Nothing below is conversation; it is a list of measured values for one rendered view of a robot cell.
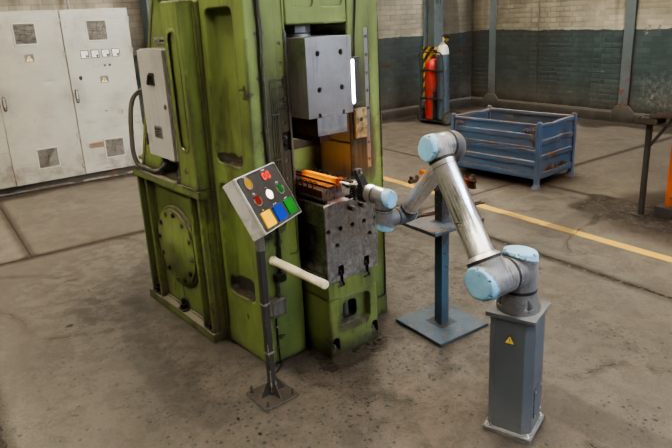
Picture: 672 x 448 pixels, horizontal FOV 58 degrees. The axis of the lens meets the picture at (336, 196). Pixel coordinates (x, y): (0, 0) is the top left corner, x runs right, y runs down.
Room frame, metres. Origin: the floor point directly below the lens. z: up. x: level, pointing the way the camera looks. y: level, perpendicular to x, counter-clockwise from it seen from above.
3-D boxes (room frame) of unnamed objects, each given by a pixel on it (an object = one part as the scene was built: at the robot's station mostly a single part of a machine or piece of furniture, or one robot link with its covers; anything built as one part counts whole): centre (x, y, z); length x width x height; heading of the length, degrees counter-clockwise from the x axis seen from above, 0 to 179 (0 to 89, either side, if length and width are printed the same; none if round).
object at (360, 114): (3.42, -0.16, 1.27); 0.09 x 0.02 x 0.17; 129
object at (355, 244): (3.32, 0.10, 0.69); 0.56 x 0.38 x 0.45; 39
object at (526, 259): (2.38, -0.77, 0.79); 0.17 x 0.15 x 0.18; 124
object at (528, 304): (2.38, -0.78, 0.65); 0.19 x 0.19 x 0.10
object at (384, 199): (2.87, -0.24, 0.98); 0.12 x 0.09 x 0.10; 40
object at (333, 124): (3.28, 0.13, 1.32); 0.42 x 0.20 x 0.10; 39
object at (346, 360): (3.08, -0.03, 0.01); 0.58 x 0.39 x 0.01; 129
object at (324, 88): (3.30, 0.10, 1.56); 0.42 x 0.39 x 0.40; 39
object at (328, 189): (3.28, 0.13, 0.96); 0.42 x 0.20 x 0.09; 39
